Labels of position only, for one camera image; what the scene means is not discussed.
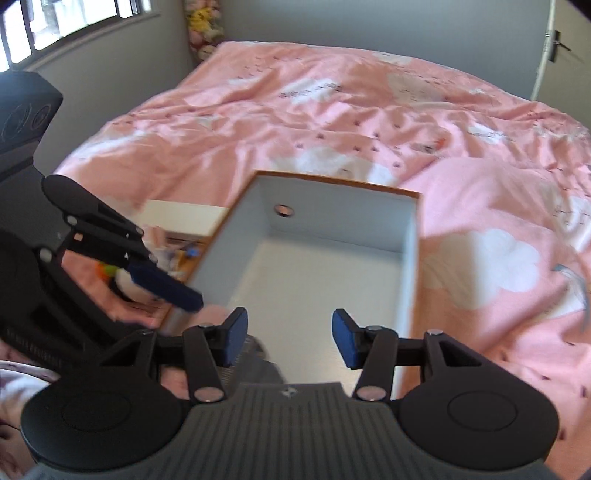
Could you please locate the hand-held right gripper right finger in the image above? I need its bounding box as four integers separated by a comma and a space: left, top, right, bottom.
332, 309, 483, 401

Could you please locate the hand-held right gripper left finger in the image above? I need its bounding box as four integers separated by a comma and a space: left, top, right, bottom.
98, 308, 249, 404

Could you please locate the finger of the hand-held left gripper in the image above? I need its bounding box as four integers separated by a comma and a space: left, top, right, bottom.
39, 175, 204, 311

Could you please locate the orange cardboard box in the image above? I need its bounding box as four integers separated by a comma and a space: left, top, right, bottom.
159, 170, 423, 400

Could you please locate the white pink bunny plush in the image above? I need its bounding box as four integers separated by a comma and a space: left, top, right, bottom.
111, 231, 171, 303

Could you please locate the pink patterned clothing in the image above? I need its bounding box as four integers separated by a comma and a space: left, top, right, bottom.
0, 360, 61, 462

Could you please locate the pink printed blanket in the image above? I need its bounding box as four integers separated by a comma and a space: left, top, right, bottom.
0, 41, 591, 444

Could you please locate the column of plush toys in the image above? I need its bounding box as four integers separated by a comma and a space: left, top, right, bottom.
185, 0, 225, 61

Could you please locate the window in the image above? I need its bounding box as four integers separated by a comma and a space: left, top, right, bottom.
0, 0, 160, 72

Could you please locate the white door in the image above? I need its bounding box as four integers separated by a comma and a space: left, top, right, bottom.
531, 0, 591, 125

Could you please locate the orange blue plush keychain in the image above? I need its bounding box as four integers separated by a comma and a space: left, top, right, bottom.
171, 242, 204, 273

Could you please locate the black door handle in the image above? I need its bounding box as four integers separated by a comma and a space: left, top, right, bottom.
549, 30, 572, 63

